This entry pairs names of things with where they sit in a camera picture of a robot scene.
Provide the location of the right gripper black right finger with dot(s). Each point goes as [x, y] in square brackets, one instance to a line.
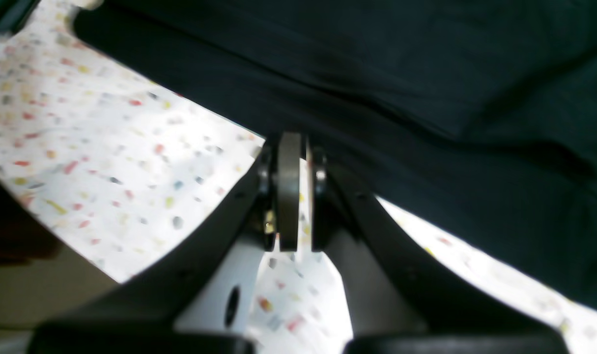
[394, 289]

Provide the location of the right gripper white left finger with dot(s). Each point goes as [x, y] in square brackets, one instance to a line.
[204, 285]

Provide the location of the black t-shirt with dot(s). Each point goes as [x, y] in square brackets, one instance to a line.
[479, 116]

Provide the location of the terrazzo pattern tablecloth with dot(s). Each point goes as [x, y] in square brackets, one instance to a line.
[121, 169]

